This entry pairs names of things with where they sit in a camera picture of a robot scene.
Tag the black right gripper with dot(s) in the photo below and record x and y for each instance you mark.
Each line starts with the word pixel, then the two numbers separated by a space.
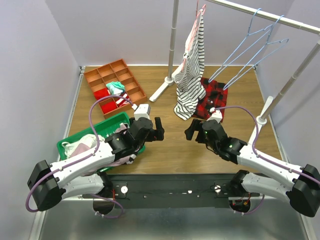
pixel 194 126

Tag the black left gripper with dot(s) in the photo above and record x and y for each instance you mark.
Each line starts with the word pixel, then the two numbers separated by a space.
pixel 155 132

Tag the mauve pink tank top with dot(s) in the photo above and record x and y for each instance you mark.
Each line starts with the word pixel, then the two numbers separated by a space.
pixel 122 161

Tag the light blue hanger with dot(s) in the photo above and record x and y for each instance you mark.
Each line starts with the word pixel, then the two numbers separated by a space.
pixel 278 44
pixel 252 38

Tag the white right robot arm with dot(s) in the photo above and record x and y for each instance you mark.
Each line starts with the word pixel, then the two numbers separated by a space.
pixel 296 185

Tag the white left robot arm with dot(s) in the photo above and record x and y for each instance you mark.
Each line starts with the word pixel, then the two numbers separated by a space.
pixel 50 183

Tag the red white striped sock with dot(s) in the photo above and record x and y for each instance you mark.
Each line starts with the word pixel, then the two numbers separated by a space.
pixel 125 100

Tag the red black plaid shirt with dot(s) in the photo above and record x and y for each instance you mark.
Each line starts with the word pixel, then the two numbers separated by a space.
pixel 215 97

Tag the white striped hanging shirt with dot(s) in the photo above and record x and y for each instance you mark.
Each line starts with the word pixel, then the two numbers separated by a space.
pixel 189 89

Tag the green plastic laundry basket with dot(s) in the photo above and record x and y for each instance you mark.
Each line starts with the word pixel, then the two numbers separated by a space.
pixel 104 129

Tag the white clothes rack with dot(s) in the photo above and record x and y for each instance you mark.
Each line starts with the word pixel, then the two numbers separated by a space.
pixel 271 102

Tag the red sock lower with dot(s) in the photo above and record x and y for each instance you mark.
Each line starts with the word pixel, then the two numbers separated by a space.
pixel 108 106

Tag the teal and white sock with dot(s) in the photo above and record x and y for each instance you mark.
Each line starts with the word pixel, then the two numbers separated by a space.
pixel 115 88

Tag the red sock upper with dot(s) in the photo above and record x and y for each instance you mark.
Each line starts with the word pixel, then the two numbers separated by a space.
pixel 102 93

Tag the brown compartment organizer tray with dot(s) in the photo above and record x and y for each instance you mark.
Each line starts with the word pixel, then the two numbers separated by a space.
pixel 115 79

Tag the white garment in basket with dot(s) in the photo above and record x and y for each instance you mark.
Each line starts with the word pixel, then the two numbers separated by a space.
pixel 85 143

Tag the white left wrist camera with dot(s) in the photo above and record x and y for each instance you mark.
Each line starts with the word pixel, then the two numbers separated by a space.
pixel 142 111

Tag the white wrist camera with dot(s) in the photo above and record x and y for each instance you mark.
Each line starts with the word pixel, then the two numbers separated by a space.
pixel 142 111
pixel 215 114

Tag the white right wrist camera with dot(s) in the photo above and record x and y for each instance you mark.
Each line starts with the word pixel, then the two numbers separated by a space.
pixel 215 114

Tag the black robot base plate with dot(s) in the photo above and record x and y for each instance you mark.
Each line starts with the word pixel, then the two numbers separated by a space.
pixel 151 191

